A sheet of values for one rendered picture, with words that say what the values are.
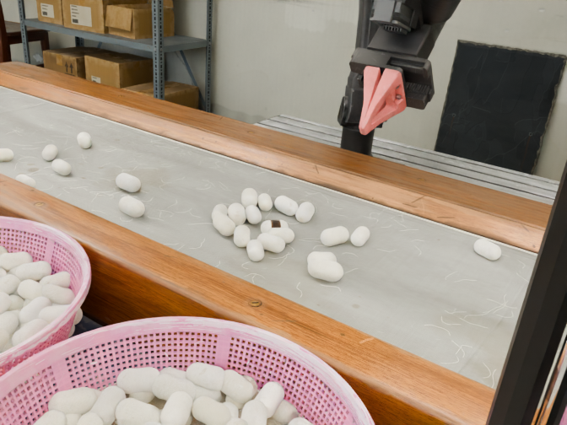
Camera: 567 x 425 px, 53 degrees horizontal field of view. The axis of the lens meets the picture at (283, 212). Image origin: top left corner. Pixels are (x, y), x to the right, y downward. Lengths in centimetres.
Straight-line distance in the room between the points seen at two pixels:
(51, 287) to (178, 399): 19
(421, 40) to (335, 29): 218
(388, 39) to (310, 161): 22
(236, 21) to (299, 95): 54
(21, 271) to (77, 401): 20
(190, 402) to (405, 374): 16
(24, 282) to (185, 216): 21
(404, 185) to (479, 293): 23
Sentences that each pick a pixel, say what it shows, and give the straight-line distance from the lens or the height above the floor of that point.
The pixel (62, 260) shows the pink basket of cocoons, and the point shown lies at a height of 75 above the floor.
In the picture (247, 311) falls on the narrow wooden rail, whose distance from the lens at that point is 49.
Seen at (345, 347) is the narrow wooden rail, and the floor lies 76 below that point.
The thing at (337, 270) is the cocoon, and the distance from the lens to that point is 57.
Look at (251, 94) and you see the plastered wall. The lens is 322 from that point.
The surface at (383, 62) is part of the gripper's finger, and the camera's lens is 72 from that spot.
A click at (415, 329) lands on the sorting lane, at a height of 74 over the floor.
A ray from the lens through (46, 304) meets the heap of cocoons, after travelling 56.
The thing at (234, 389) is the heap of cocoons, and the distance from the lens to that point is 45.
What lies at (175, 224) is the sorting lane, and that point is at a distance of 68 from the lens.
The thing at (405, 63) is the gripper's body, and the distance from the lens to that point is 73.
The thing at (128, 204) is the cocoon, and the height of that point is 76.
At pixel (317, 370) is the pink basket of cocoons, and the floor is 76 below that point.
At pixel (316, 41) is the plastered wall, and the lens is 296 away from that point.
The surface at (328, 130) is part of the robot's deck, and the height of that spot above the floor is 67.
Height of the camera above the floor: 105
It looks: 25 degrees down
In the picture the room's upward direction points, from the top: 5 degrees clockwise
